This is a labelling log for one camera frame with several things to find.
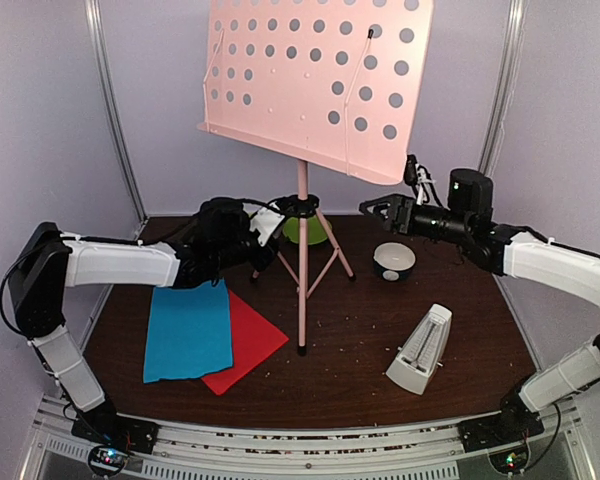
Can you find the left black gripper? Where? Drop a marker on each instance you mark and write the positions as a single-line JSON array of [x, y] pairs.
[[261, 263]]

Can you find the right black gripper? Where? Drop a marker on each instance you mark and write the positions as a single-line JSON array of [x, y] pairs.
[[395, 204]]

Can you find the blue paper sheet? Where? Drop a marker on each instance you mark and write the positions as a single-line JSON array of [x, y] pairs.
[[189, 333]]

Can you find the pink music stand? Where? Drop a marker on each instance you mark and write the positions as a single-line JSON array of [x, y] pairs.
[[330, 83]]

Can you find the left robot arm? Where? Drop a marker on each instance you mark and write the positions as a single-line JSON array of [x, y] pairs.
[[221, 235]]

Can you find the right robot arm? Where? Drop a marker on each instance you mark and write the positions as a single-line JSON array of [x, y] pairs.
[[505, 250]]

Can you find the green plate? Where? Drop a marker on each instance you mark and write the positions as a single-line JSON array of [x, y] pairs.
[[316, 231]]

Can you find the dark bowl white inside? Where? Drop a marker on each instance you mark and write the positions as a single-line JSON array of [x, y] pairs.
[[393, 262]]

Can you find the red paper sheet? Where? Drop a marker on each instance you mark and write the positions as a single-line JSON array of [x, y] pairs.
[[254, 340]]

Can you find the white metronome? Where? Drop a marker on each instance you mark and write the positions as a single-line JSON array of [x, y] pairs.
[[419, 357]]

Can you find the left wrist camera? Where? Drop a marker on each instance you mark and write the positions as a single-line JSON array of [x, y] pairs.
[[269, 218]]

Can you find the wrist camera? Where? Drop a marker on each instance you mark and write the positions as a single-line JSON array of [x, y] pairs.
[[269, 218], [418, 178]]

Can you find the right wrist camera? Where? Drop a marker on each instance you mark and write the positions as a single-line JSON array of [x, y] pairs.
[[418, 178]]

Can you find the right aluminium post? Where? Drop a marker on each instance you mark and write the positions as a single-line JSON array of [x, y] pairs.
[[505, 85]]

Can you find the aluminium post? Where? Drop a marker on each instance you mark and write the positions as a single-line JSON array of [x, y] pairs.
[[97, 34], [505, 85]]

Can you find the left aluminium post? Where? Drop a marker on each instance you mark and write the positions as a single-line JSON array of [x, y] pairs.
[[97, 34]]

